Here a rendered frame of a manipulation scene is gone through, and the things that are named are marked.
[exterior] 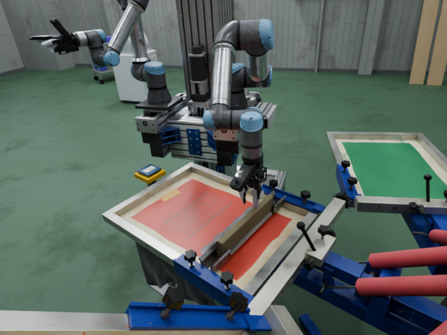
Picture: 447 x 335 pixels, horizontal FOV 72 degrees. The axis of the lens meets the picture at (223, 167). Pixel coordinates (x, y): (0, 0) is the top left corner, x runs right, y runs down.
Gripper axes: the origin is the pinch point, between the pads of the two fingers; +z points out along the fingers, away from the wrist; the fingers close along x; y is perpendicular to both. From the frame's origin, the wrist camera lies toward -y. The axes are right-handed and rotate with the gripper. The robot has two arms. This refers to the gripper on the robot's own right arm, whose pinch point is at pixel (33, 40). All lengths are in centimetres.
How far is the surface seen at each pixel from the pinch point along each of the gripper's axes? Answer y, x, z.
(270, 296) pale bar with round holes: 44, -149, -3
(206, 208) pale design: 60, -96, -26
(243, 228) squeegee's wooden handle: 47, -123, -20
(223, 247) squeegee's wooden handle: 47, -125, -8
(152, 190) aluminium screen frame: 61, -67, -16
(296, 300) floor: 151, -131, -77
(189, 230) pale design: 59, -102, -11
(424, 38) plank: 87, -3, -695
